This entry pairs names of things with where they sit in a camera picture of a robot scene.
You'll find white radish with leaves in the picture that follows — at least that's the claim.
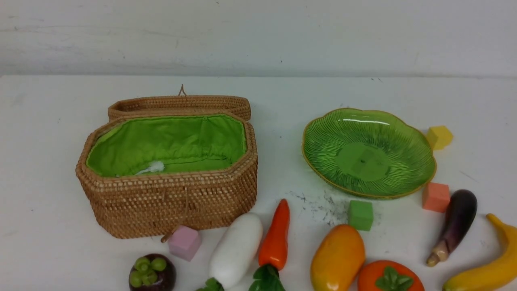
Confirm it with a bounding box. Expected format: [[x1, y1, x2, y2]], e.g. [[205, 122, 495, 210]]
[[199, 213, 263, 291]]

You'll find orange carrot with leaves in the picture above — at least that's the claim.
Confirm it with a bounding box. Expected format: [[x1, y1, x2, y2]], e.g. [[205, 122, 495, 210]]
[[249, 199, 290, 291]]

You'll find yellow orange mango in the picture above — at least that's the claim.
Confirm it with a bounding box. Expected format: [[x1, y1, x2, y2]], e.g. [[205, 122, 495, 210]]
[[310, 224, 366, 291]]

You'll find dark purple mangosteen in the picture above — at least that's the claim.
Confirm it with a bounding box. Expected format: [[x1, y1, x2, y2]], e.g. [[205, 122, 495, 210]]
[[128, 253, 176, 291]]

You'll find orange persimmon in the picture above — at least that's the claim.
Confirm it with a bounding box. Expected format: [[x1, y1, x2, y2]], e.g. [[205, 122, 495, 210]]
[[357, 260, 425, 291]]

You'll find purple eggplant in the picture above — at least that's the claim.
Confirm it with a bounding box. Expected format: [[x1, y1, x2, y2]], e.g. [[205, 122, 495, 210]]
[[426, 189, 478, 267]]

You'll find yellow banana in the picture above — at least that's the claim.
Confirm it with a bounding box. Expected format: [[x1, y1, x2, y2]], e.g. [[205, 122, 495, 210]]
[[442, 213, 517, 291]]

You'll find woven wicker basket lid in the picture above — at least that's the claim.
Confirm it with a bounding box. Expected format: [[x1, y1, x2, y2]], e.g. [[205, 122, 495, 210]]
[[107, 85, 252, 121]]

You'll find green leaf-shaped plate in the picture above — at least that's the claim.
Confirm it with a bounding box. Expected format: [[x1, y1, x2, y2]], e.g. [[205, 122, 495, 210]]
[[301, 108, 437, 200]]

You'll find pink foam cube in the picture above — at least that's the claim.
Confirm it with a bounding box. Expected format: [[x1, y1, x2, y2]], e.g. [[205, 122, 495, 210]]
[[167, 226, 202, 262]]

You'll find woven wicker basket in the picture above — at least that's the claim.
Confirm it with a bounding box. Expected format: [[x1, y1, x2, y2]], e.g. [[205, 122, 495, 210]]
[[76, 110, 258, 239]]

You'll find green foam cube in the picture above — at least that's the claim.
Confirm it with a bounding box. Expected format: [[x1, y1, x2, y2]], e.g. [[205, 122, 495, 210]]
[[347, 200, 374, 231]]

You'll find yellow foam cube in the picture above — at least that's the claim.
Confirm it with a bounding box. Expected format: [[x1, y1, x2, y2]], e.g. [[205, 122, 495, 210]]
[[426, 125, 454, 151]]

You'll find orange foam cube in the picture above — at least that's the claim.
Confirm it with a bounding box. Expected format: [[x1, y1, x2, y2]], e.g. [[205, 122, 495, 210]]
[[422, 182, 450, 213]]

